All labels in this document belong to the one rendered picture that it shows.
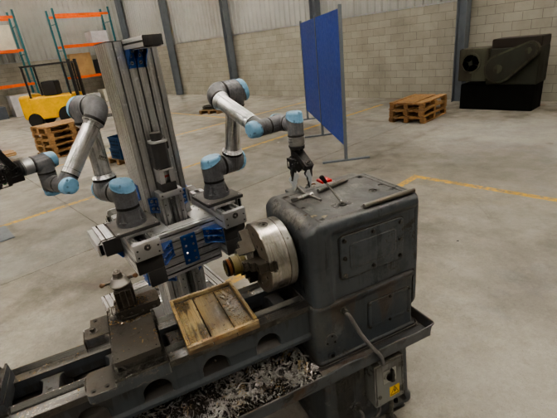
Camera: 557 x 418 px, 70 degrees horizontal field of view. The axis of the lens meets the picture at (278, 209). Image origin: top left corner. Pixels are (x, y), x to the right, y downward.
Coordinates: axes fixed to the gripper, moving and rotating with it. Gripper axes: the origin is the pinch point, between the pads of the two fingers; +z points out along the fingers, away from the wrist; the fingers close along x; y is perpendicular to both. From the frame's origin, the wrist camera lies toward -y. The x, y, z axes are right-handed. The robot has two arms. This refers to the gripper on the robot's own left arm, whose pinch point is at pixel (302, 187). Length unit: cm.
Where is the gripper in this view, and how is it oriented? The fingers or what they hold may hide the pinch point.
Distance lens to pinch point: 187.6
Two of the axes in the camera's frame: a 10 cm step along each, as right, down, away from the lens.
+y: -4.3, -3.1, 8.5
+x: -9.0, 2.6, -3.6
